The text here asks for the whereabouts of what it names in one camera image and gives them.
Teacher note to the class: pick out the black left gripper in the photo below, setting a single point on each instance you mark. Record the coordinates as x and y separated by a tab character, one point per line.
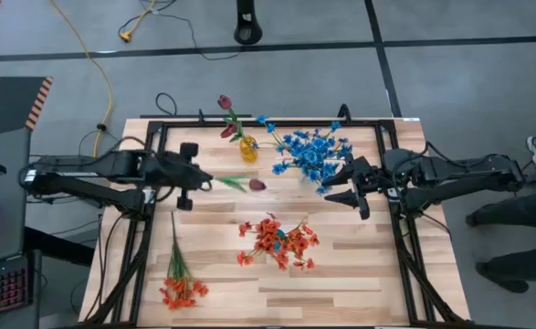
171	173

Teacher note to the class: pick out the orange artificial flower bunch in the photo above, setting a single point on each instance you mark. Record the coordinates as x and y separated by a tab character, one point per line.
267	230
300	242
181	288

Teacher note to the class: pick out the blue artificial flower bunch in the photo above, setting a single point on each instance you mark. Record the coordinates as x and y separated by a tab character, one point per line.
313	155
262	119
280	168

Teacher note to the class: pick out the yellow glass vase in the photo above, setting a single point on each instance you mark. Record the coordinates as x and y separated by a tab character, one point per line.
248	148

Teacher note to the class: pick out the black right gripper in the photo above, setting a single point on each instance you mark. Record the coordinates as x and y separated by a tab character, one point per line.
377	183

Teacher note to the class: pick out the dark red artificial tulip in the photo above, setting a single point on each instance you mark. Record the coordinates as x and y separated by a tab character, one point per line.
224	101
228	130
257	184

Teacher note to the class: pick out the black desk foot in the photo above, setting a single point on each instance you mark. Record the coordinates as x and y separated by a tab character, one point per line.
57	247

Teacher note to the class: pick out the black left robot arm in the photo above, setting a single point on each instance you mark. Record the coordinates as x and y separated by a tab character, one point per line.
89	166

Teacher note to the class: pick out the blue glass vase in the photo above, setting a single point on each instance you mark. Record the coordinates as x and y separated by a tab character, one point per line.
277	247

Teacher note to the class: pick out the grey desk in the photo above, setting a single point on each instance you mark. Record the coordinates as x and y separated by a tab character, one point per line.
3	219

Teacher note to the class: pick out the backlit keyboard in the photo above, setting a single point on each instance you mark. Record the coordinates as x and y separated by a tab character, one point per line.
0	285

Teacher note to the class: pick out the black aluminium table frame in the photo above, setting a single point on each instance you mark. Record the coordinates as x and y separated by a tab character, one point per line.
194	124

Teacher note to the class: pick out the person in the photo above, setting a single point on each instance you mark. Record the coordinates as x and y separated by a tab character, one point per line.
523	210

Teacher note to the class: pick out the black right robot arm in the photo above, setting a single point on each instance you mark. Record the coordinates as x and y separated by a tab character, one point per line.
455	176

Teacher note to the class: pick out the large black hazard-striped mat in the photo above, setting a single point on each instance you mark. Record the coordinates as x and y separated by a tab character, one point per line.
7	105

